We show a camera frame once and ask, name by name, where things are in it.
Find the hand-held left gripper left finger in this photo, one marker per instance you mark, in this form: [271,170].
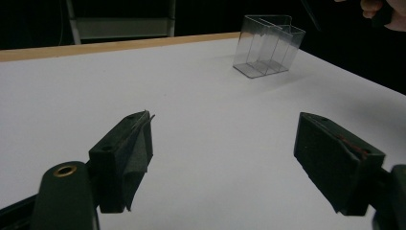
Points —
[121,159]

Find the clear plastic compartment organizer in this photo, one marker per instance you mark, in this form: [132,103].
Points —
[268,48]

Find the white metal desk frame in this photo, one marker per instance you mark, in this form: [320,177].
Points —
[121,28]

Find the white board sheet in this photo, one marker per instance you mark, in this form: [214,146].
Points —
[207,127]

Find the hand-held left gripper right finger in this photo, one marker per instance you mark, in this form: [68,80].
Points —
[335,159]

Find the wooden table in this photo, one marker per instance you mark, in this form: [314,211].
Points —
[95,48]

